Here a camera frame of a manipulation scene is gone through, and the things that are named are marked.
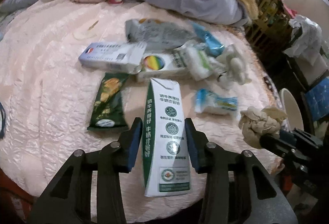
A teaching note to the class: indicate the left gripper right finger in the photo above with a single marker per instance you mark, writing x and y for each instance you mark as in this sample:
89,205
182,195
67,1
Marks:
238,187

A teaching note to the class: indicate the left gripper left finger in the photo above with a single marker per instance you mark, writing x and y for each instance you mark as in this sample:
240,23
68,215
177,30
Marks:
67,198

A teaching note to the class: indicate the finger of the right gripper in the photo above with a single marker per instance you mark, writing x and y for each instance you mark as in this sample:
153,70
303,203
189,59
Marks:
274,145

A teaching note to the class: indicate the beige paper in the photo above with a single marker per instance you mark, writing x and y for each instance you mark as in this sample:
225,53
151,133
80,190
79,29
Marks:
255,123

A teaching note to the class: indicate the blue white tissue packet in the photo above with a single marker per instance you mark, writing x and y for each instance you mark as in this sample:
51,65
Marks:
207,101

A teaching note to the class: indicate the green white milk carton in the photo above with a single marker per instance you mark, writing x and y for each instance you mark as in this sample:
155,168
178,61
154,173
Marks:
166,162

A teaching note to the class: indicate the green snack bag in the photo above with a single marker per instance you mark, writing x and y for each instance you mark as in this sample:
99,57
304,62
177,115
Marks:
108,112

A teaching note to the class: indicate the blue plastic wrapper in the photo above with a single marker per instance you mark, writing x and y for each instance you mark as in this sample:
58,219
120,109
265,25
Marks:
214,47

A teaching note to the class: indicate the rainbow logo white box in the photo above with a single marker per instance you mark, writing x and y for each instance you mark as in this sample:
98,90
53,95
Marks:
164,65

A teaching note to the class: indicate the blue white medicine box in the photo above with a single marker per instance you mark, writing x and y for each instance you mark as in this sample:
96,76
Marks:
116,57

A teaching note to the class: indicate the grey white snack bag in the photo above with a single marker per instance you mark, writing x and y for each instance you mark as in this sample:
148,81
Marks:
157,34

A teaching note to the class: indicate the cream plastic trash bin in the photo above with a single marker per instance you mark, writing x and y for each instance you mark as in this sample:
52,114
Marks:
291,108

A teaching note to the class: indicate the blue tissue multipack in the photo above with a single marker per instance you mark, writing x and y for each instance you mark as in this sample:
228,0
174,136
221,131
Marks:
317,100

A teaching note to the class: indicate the white plastic bag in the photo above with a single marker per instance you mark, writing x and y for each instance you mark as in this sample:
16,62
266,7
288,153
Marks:
306,39

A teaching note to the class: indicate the wooden baby crib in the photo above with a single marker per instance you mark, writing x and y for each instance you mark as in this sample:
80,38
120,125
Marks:
271,26

